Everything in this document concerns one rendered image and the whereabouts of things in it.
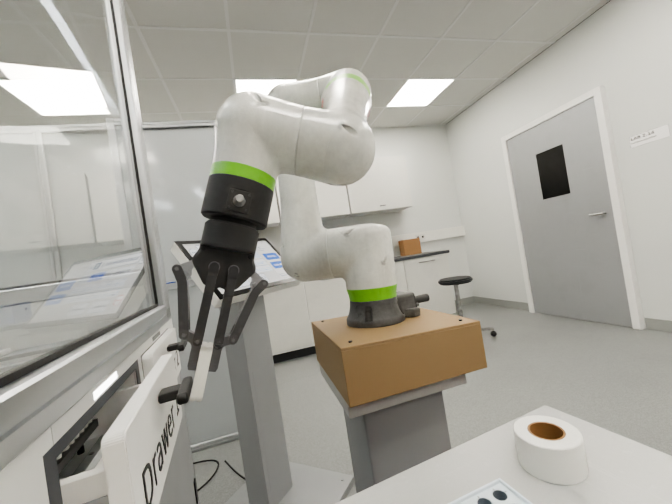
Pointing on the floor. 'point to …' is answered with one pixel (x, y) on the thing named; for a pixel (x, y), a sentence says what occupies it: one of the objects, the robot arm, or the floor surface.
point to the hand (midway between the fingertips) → (201, 370)
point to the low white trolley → (472, 474)
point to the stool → (458, 291)
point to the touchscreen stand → (269, 425)
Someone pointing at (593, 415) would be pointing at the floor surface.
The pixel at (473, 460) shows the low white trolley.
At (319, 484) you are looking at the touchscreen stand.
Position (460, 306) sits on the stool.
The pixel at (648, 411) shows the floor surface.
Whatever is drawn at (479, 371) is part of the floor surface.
